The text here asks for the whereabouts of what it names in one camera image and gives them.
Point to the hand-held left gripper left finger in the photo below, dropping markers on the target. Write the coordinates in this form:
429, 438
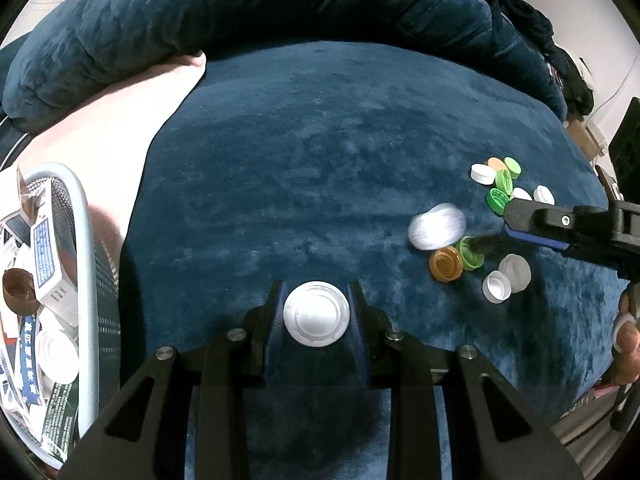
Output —
274, 340

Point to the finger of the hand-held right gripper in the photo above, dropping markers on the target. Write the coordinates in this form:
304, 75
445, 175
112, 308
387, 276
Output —
537, 240
611, 191

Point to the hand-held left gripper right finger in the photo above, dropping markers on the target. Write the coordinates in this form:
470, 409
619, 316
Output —
356, 335

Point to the frosted white bottle cap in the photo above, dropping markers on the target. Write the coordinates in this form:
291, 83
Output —
516, 272

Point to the large ridged white cap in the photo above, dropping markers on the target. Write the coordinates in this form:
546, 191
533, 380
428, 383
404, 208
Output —
316, 312

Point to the small white bottle cap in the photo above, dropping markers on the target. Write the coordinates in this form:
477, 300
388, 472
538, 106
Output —
496, 287

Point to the pile of mixed bottle caps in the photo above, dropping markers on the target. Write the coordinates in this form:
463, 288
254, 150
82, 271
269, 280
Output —
446, 264

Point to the large white bottle cap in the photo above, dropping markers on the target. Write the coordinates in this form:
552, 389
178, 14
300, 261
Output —
436, 226

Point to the light blue mesh basket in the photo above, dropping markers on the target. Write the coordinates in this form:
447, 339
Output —
85, 260

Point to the person's right hand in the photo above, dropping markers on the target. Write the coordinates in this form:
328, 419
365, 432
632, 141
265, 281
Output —
629, 345

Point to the black monitor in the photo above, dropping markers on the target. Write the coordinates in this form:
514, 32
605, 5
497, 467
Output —
627, 150

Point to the white power strip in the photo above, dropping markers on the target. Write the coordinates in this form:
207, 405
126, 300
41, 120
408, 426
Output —
598, 135

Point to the cardboard box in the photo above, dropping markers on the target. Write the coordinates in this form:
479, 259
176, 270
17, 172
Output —
580, 137

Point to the dark clothes pile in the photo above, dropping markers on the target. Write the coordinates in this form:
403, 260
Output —
530, 15

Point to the grey striped bed sheet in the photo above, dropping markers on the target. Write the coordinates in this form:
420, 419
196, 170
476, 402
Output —
585, 430

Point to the white ridged jar lid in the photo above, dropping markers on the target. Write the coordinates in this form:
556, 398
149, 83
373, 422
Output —
56, 352

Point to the dark green packet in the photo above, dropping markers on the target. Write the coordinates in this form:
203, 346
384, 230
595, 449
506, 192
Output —
60, 415

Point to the white blue medicine box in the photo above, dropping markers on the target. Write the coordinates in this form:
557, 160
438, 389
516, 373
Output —
47, 255

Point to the blue white packet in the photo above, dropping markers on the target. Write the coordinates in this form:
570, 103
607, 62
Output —
27, 360

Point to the brown plastic cap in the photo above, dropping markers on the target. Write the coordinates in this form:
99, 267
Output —
20, 287

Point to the pink bed sheet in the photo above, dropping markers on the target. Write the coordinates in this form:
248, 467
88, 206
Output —
125, 110

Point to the rolled blue plush blanket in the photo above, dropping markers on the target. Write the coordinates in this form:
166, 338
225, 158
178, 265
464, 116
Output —
250, 5

